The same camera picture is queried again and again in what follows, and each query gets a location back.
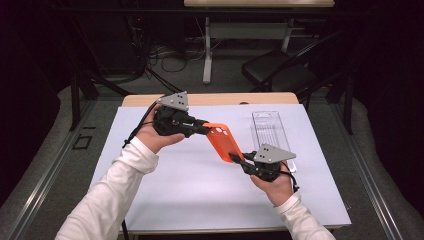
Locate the white-legged background desk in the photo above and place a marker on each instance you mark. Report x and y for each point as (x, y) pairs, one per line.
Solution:
(253, 30)

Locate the orange phone case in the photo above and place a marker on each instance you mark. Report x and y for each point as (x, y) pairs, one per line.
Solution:
(223, 141)

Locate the wooden table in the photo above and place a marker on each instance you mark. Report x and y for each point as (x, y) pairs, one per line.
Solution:
(216, 99)

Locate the person's right hand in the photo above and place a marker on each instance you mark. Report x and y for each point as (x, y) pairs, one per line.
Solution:
(275, 190)

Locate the white board sheet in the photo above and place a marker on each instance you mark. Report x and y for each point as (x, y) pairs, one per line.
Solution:
(200, 186)

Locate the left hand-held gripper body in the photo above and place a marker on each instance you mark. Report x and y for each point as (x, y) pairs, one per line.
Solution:
(173, 118)

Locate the person's left hand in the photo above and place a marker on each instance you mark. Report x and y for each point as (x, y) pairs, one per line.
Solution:
(150, 136)

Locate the black folding chair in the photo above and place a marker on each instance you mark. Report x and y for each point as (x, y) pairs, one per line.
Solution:
(276, 71)

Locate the black metal stand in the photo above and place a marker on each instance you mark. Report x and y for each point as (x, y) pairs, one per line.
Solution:
(75, 96)

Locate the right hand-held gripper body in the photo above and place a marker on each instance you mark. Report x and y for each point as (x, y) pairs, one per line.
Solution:
(271, 158)

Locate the clear plastic packaging tray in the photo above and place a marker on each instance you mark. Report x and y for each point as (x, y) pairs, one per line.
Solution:
(270, 128)

